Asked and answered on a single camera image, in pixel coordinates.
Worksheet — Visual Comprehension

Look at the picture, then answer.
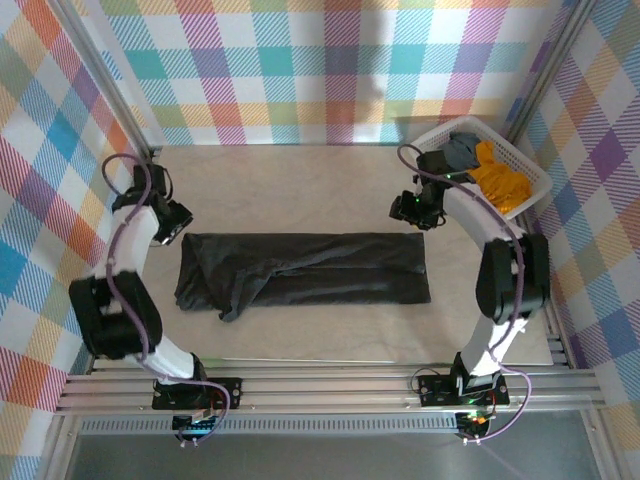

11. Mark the dark grey t-shirt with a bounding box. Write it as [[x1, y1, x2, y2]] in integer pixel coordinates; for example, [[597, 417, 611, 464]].
[[173, 230, 432, 324]]

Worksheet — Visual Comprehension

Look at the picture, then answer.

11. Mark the blue-grey t-shirt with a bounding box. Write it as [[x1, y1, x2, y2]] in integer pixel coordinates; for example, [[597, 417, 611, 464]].
[[446, 131, 482, 171]]

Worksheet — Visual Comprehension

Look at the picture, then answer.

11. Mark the yellow t-shirt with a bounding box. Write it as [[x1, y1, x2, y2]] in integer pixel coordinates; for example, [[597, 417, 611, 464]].
[[467, 141, 532, 217]]

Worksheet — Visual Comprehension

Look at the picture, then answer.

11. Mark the white plastic basket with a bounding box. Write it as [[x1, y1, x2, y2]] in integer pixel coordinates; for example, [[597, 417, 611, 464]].
[[410, 115, 554, 221]]

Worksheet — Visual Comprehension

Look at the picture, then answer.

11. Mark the right controller board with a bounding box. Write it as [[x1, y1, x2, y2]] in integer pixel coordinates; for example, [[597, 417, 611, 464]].
[[455, 409, 494, 432]]

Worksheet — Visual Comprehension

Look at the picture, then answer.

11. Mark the controller board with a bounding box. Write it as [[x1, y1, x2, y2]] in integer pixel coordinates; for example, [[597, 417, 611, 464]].
[[455, 409, 494, 432], [172, 412, 221, 432]]

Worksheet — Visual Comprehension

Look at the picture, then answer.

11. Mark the left controller board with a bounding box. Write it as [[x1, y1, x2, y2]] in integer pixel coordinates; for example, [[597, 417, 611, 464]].
[[172, 412, 221, 432]]

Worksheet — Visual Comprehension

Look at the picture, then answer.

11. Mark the aluminium frame post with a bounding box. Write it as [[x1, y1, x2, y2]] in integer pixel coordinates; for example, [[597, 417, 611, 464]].
[[47, 0, 164, 159], [504, 0, 599, 144]]

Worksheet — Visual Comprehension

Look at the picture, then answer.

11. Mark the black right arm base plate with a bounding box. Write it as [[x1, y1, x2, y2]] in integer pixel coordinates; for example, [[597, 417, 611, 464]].
[[417, 373, 510, 407]]

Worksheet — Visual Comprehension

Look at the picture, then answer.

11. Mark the aluminium side rail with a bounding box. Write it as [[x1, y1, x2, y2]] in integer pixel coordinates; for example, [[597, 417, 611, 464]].
[[519, 212, 574, 369]]

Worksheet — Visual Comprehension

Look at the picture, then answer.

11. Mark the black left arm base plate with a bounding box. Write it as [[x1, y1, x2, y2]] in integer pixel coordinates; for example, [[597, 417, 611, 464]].
[[152, 377, 245, 409]]

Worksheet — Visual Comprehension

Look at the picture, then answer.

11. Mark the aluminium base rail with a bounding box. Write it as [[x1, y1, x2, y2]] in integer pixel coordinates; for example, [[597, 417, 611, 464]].
[[54, 362, 606, 414]]

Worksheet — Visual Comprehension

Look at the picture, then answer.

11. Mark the grey slotted cable duct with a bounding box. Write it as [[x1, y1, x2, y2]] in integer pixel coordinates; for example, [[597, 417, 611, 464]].
[[79, 417, 461, 435]]

